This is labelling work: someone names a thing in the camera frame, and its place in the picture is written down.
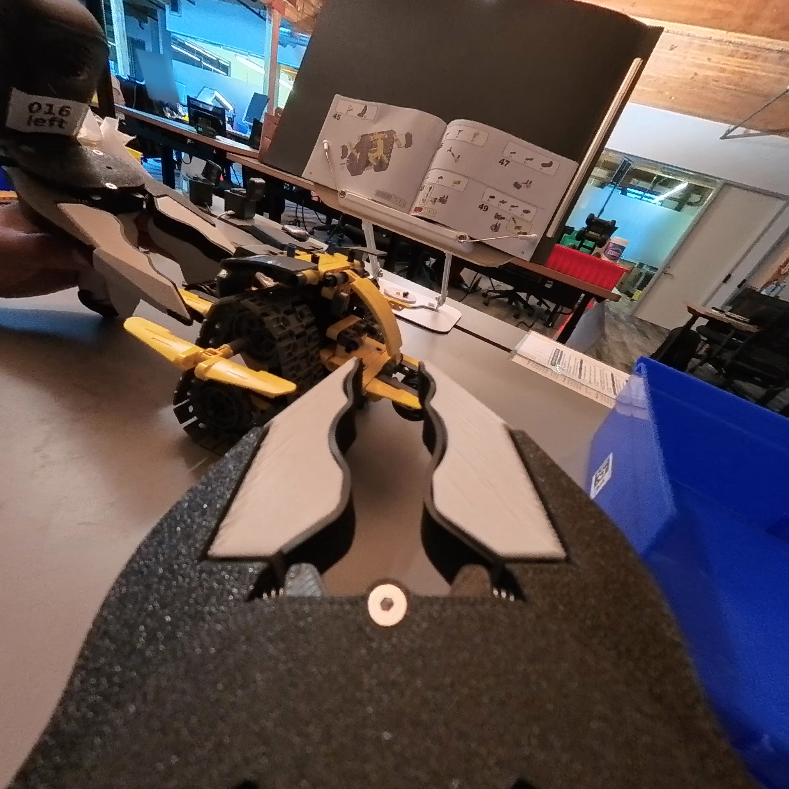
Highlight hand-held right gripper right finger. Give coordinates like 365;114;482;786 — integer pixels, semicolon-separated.
422;364;568;573

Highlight red plastic bin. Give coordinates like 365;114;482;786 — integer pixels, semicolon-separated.
544;242;634;292

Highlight toy instruction booklet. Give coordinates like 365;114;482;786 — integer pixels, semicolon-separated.
301;94;581;240

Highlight white book stand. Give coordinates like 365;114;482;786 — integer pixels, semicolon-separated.
313;138;538;335

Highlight black backing board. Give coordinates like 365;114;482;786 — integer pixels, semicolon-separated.
258;0;664;267

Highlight person's left hand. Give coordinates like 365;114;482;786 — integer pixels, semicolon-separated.
0;203;96;298

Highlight small black charger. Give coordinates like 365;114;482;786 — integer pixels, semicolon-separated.
187;159;224;208

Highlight tagged blue plastic bin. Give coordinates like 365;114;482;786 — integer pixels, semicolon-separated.
584;355;789;789

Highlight large black charger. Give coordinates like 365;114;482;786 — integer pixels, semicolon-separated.
224;176;267;221

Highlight white door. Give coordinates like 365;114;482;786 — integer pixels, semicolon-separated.
634;180;789;335

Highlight paper in clear sleeve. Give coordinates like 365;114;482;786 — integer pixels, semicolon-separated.
510;330;634;409

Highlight clear plastic bags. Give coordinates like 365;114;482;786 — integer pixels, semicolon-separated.
79;116;134;153

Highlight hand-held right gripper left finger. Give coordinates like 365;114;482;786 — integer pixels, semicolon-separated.
206;358;363;568

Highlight yellow black toy vehicle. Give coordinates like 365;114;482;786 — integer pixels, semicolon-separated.
122;242;434;458

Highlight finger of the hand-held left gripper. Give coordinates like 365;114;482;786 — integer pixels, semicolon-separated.
57;202;191;323
137;194;241;275

